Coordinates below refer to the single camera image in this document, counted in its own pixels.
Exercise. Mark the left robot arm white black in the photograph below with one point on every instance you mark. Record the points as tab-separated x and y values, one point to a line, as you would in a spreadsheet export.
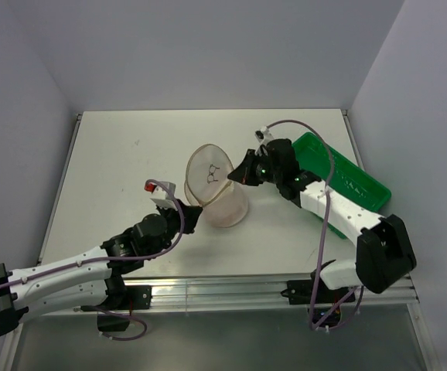
92	279

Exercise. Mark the aluminium mounting rail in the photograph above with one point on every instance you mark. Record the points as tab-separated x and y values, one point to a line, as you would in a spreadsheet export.
227	293

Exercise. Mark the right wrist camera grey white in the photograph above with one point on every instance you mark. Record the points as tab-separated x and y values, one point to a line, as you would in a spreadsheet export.
263	135

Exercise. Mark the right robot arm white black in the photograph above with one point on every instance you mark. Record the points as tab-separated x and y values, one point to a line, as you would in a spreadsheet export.
383	253

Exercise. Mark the green plastic tray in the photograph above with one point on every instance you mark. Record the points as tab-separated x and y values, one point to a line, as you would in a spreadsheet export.
348	181

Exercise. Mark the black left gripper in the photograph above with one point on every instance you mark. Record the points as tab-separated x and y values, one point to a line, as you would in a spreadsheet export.
191	214

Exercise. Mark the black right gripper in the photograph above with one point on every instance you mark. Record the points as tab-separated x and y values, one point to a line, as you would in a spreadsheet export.
244	173

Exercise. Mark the round mesh laundry bag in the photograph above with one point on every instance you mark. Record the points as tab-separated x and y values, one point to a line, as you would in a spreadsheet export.
206	185

